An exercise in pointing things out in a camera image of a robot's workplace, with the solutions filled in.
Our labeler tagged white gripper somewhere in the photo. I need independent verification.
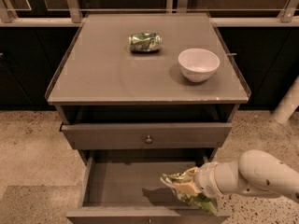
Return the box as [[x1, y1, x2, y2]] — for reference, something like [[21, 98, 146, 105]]
[[175, 162, 223, 198]]

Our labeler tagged crushed green can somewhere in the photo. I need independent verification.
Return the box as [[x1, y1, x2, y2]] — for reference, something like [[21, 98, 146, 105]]
[[160, 172, 218, 216], [129, 32, 162, 53]]

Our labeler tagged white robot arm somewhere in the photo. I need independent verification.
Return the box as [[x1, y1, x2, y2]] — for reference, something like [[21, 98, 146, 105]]
[[174, 149, 299, 203]]

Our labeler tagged brass top drawer knob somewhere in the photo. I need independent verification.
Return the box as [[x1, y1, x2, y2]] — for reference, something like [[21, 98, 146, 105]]
[[145, 135, 153, 144]]

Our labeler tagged grey open middle drawer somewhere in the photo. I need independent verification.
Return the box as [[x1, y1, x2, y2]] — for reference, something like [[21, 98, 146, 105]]
[[66, 149, 230, 224]]

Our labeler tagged grey drawer cabinet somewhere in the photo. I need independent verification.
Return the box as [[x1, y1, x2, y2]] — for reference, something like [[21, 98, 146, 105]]
[[44, 12, 252, 224]]

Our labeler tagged grey top drawer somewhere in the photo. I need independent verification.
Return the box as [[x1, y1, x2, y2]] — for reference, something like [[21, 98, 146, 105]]
[[62, 122, 232, 150]]

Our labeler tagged crushed green can on counter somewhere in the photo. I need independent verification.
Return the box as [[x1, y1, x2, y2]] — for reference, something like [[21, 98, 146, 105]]
[[129, 32, 162, 53]]

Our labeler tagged white ceramic bowl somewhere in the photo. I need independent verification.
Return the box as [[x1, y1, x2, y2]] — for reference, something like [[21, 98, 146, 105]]
[[178, 49, 221, 82]]

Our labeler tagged grey metal railing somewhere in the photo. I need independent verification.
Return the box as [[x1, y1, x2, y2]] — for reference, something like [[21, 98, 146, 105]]
[[0, 0, 299, 27]]

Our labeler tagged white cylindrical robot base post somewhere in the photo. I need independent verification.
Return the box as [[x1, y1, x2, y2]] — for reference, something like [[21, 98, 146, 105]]
[[273, 76, 299, 124]]

